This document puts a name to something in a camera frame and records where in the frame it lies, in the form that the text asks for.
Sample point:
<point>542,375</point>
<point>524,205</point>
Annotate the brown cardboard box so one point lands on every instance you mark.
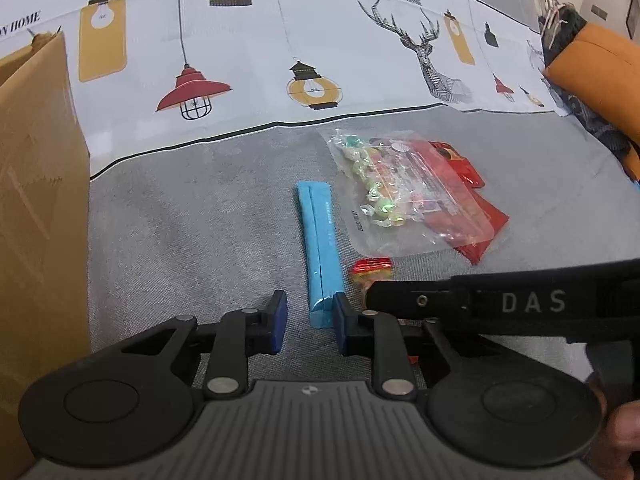
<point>44,230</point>

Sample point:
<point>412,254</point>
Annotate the person's right hand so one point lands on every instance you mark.
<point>617,440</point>

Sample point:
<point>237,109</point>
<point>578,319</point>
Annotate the grey patterned bed sheet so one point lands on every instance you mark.
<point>199,140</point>

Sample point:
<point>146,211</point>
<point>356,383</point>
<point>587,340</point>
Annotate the orange cushion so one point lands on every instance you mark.
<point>601,68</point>

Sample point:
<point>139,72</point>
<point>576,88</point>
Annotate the blue snack stick packet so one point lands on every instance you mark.
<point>324,270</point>

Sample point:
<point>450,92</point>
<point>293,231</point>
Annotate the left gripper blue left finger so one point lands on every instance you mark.
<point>273,323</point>

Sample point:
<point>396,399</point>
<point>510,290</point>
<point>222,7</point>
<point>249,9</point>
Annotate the red snack packet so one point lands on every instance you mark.
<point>497,219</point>

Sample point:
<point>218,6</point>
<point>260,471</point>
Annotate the clear bag of candies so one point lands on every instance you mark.
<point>399,197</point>

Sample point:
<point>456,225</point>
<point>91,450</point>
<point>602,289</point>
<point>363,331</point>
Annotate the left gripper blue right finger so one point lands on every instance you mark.
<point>351,330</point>

